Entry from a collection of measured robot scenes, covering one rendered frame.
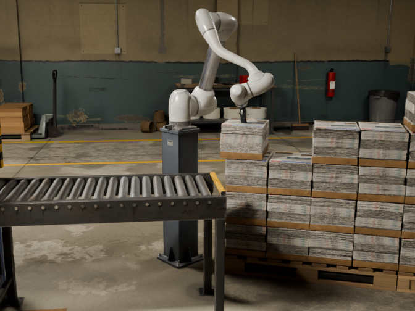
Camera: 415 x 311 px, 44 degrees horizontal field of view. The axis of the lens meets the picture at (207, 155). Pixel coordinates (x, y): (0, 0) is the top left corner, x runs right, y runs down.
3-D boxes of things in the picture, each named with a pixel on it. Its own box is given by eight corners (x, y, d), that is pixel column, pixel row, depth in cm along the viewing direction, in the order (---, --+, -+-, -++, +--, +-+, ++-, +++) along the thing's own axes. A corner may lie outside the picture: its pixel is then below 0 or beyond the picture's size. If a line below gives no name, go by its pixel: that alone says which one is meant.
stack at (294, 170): (233, 252, 400) (234, 148, 383) (390, 268, 374) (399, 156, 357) (223, 273, 363) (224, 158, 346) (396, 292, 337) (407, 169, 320)
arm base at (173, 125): (157, 128, 365) (157, 120, 364) (181, 125, 380) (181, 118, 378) (173, 131, 352) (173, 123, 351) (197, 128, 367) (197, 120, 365)
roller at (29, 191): (41, 186, 306) (40, 178, 305) (23, 210, 261) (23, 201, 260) (32, 186, 306) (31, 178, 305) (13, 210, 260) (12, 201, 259)
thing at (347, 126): (314, 121, 363) (314, 120, 363) (356, 123, 357) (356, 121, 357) (314, 129, 328) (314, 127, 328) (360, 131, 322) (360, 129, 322)
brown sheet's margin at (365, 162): (356, 153, 363) (356, 147, 362) (399, 155, 356) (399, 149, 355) (358, 165, 327) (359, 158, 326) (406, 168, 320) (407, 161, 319)
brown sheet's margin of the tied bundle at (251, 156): (224, 153, 362) (224, 147, 361) (265, 155, 356) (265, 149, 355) (219, 157, 347) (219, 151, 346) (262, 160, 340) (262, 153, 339)
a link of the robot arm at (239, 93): (236, 108, 328) (254, 100, 327) (231, 100, 313) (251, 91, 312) (229, 94, 332) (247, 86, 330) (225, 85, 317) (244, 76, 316)
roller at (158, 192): (159, 174, 314) (151, 176, 314) (162, 195, 268) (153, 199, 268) (162, 181, 315) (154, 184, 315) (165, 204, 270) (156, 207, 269)
